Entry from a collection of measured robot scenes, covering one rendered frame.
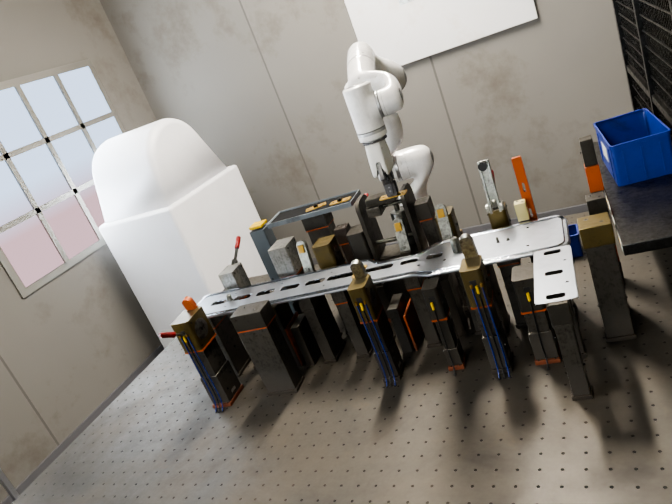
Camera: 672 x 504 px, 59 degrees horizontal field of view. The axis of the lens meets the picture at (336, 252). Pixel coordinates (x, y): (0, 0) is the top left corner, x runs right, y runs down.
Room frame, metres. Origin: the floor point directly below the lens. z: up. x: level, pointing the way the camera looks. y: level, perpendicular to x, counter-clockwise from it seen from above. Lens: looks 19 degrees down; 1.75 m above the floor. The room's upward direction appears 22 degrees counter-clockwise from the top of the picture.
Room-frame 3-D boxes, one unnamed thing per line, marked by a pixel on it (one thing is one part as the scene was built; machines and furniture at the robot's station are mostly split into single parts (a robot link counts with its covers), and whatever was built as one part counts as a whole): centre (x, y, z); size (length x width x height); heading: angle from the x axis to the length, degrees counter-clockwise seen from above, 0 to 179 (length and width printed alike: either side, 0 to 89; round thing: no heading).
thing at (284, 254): (2.15, 0.18, 0.90); 0.13 x 0.08 x 0.41; 155
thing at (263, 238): (2.36, 0.25, 0.92); 0.08 x 0.08 x 0.44; 65
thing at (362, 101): (1.70, -0.23, 1.52); 0.09 x 0.08 x 0.13; 75
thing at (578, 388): (1.24, -0.45, 0.84); 0.05 x 0.05 x 0.29; 65
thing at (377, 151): (1.70, -0.22, 1.38); 0.10 x 0.07 x 0.11; 157
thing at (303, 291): (1.85, -0.03, 1.00); 1.38 x 0.22 x 0.02; 65
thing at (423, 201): (1.95, -0.34, 0.91); 0.07 x 0.05 x 0.42; 155
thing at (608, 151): (1.74, -0.99, 1.09); 0.30 x 0.17 x 0.13; 159
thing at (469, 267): (1.48, -0.33, 0.87); 0.12 x 0.07 x 0.35; 155
